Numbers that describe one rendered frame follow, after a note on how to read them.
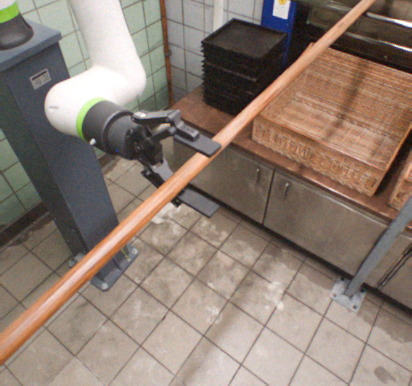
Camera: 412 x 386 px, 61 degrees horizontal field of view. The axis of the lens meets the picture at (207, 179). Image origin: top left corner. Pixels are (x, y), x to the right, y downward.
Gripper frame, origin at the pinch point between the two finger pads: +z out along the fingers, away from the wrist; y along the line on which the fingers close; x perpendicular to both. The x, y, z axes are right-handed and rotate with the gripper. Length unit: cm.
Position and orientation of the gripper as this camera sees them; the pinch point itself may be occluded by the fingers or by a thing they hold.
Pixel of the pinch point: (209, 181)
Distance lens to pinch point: 55.7
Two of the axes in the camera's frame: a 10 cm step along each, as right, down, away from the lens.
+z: 7.9, 4.3, -4.4
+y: 0.0, 7.1, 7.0
